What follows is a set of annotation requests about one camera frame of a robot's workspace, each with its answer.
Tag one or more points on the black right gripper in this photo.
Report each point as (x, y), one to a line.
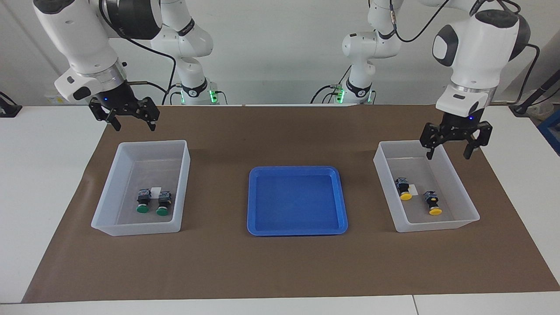
(114, 97)

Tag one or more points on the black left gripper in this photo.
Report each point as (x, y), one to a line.
(461, 123)

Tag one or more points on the yellow push button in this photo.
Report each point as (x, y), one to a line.
(403, 188)
(433, 203)

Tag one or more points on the green push button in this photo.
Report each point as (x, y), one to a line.
(143, 200)
(163, 203)

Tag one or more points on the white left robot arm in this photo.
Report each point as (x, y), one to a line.
(477, 57)

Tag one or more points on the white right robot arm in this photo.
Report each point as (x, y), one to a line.
(78, 39)

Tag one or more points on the white paper label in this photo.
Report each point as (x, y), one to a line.
(155, 190)
(412, 189)

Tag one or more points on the beige power strip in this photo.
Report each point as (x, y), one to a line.
(52, 99)

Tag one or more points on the black stand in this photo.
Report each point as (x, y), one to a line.
(531, 99)

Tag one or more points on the translucent white plastic box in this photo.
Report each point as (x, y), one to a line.
(455, 218)
(118, 218)

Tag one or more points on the black table clamp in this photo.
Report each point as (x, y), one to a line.
(8, 109)

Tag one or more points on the blue plastic tray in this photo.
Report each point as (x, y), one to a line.
(297, 201)

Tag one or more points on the brown table mat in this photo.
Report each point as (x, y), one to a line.
(280, 271)

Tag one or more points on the blue frame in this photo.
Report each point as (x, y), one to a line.
(552, 131)

